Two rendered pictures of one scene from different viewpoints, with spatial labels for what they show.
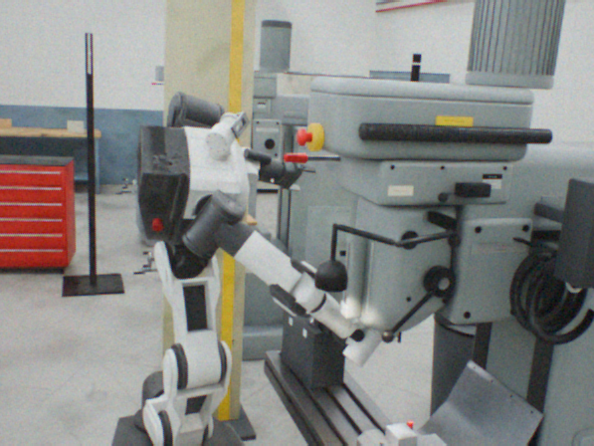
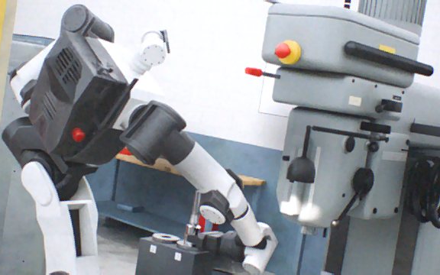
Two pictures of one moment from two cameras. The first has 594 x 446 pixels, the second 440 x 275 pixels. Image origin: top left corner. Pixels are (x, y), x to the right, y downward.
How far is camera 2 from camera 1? 1.10 m
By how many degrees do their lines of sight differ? 32
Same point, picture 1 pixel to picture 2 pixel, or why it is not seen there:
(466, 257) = (378, 161)
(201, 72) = not seen: outside the picture
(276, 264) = (218, 170)
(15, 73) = not seen: outside the picture
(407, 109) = (367, 35)
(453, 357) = not seen: outside the picture
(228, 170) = (151, 84)
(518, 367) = (379, 265)
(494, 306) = (387, 205)
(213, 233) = (164, 139)
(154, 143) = (85, 50)
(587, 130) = (231, 111)
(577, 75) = (221, 56)
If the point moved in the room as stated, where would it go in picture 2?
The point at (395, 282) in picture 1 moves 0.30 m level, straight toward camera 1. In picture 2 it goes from (338, 179) to (400, 200)
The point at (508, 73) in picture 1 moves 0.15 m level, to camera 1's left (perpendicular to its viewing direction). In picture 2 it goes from (402, 21) to (363, 11)
